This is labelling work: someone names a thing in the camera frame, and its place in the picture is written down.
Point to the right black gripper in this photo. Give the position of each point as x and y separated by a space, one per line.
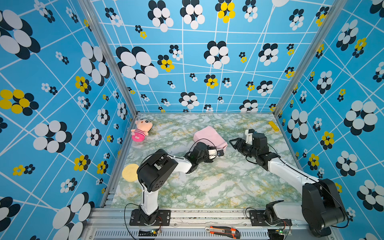
240 142

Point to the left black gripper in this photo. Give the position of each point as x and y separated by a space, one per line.
209 148

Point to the purple wrapping paper sheet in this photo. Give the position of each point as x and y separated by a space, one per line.
211 137

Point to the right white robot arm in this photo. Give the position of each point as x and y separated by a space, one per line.
321 206

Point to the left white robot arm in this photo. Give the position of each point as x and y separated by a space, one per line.
154 171

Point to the yellow tape piece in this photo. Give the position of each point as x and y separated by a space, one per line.
274 126

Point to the pink plush doll toy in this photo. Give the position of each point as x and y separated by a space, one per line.
143 126

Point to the yellow round disc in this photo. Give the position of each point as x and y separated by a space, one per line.
129 173

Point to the red black utility knife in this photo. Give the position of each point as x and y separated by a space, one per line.
224 231

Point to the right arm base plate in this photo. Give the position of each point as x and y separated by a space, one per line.
267 217

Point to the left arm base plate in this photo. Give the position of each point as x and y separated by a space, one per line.
150 216

